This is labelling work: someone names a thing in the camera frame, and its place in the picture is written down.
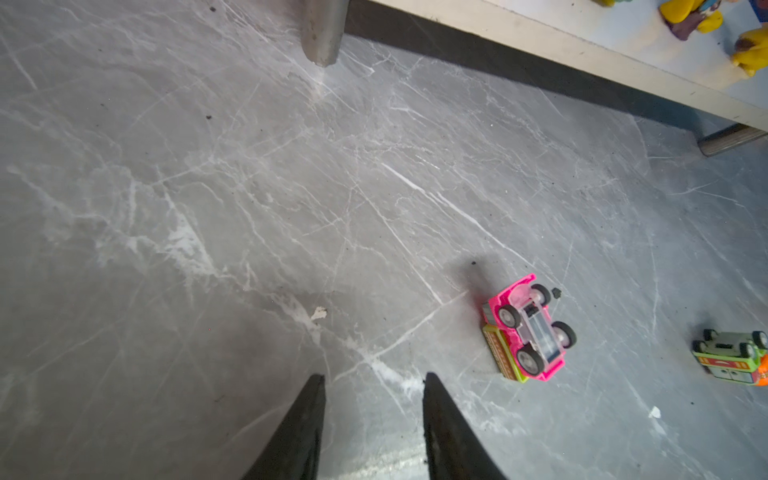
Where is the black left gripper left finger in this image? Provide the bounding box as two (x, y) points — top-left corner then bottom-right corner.
(242, 374), (326, 480)

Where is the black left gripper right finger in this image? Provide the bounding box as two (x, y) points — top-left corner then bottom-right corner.
(422, 372), (505, 480)

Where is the yellow banana figure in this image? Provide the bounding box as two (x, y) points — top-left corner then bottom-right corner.
(658, 0), (724, 41)

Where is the blue yellow duck figure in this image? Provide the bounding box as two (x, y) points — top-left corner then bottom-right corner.
(730, 0), (767, 77)

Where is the white two-tier metal shelf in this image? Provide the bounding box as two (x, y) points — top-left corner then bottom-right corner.
(299, 0), (768, 158)

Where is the pink black toy car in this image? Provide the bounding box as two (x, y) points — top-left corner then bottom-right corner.
(482, 273), (577, 383)

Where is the green orange toy car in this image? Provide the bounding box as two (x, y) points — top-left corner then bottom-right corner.
(692, 329), (767, 387)

